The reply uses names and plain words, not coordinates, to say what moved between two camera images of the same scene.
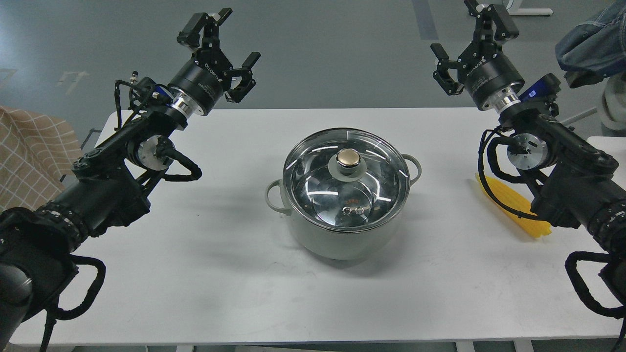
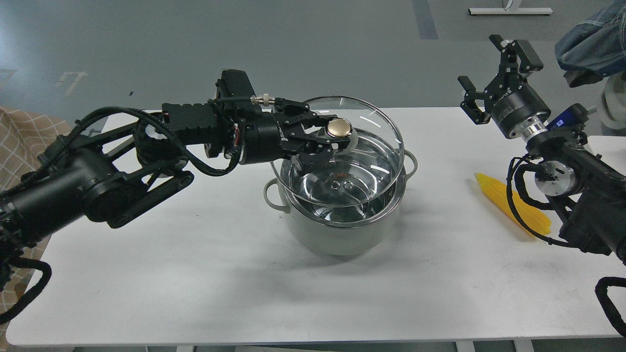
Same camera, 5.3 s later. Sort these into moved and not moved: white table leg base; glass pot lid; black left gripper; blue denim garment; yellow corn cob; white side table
Moved: glass pot lid; black left gripper
Not moved: white table leg base; blue denim garment; white side table; yellow corn cob
